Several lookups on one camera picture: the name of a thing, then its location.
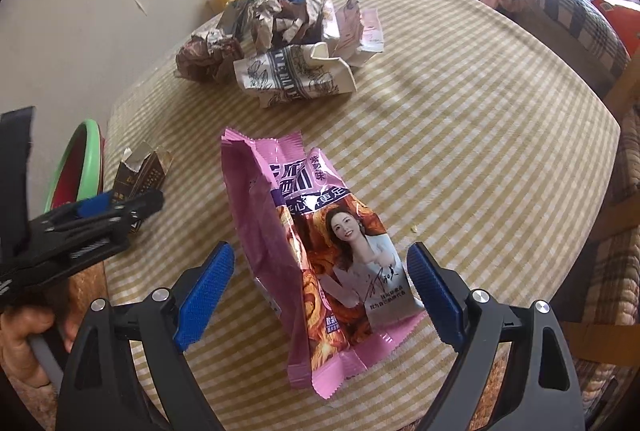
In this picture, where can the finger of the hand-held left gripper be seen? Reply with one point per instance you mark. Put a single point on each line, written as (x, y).
(95, 206)
(90, 246)

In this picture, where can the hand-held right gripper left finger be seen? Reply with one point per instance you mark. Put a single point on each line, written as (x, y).
(207, 293)

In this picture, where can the brown wrapper ball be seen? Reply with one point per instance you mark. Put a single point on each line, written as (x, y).
(207, 58)

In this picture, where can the pink snack bag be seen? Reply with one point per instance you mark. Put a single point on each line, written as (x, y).
(280, 191)

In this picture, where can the wooden chair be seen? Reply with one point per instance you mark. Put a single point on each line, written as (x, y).
(625, 86)

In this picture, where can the person's left hand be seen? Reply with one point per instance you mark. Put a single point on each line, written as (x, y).
(22, 328)

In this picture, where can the light pink wrapper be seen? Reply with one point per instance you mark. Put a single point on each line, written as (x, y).
(362, 31)

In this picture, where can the white printed paper bag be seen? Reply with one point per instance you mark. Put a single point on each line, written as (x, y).
(295, 73)

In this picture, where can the red bin with green rim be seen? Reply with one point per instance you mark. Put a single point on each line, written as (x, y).
(85, 151)

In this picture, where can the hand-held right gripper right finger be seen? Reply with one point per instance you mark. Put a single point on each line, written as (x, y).
(435, 293)

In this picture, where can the crumpled brown white wrapper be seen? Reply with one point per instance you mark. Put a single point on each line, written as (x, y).
(290, 18)

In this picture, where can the crumpled silver wrapper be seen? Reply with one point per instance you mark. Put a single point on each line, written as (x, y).
(237, 16)

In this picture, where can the brown cigarette pack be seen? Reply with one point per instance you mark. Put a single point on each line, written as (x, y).
(145, 171)

